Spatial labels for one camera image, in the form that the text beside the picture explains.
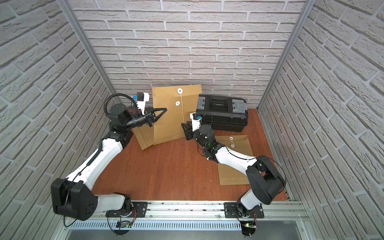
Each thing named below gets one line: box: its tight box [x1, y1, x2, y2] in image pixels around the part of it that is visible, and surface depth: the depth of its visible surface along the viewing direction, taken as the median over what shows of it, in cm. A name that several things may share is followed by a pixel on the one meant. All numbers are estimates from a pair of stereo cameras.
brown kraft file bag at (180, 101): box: [152, 84, 203, 146], surface depth 69 cm
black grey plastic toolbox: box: [196, 95, 249, 133], surface depth 98 cm
